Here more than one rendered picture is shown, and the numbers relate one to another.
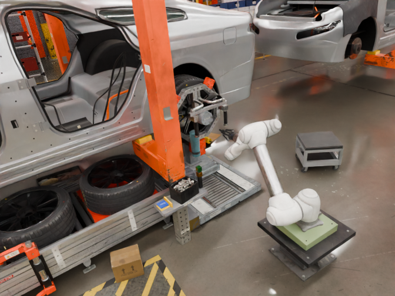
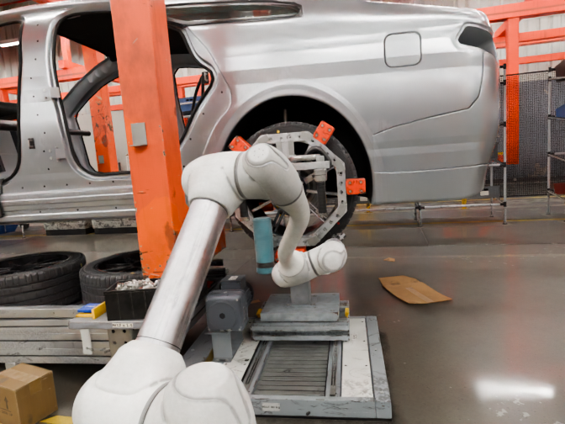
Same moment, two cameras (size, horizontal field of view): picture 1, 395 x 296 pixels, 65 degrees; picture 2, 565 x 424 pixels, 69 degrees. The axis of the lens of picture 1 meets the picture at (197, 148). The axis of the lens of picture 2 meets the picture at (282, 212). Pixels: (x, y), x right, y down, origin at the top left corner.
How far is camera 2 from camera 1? 2.12 m
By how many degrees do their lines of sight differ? 46
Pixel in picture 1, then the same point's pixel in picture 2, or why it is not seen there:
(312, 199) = (175, 400)
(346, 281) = not seen: outside the picture
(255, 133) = (200, 167)
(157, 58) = (123, 29)
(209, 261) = not seen: outside the picture
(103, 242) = (35, 346)
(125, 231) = (72, 346)
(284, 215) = (87, 404)
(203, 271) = not seen: outside the picture
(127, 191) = (105, 280)
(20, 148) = (34, 177)
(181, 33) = (282, 39)
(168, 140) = (140, 191)
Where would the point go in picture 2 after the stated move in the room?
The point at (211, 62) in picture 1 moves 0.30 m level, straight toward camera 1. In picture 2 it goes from (351, 100) to (308, 98)
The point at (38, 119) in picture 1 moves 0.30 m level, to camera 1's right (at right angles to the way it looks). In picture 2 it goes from (56, 144) to (77, 140)
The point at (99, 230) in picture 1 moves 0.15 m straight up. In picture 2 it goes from (32, 320) to (28, 288)
